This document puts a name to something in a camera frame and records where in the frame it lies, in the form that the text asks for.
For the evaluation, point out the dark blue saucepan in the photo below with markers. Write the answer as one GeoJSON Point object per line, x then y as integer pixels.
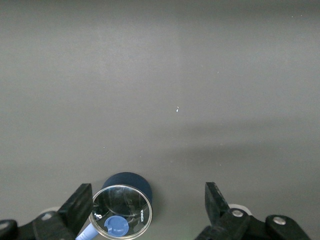
{"type": "Point", "coordinates": [130, 180]}

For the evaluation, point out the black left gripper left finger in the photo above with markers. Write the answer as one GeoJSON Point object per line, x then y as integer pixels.
{"type": "Point", "coordinates": [72, 207]}

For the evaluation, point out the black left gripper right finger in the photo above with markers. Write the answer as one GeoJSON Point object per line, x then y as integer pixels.
{"type": "Point", "coordinates": [215, 205]}

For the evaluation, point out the glass lid with blue knob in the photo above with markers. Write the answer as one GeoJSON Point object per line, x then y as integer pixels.
{"type": "Point", "coordinates": [120, 202]}

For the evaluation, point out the dark grey table mat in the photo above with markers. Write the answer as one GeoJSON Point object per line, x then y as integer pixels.
{"type": "Point", "coordinates": [160, 75]}

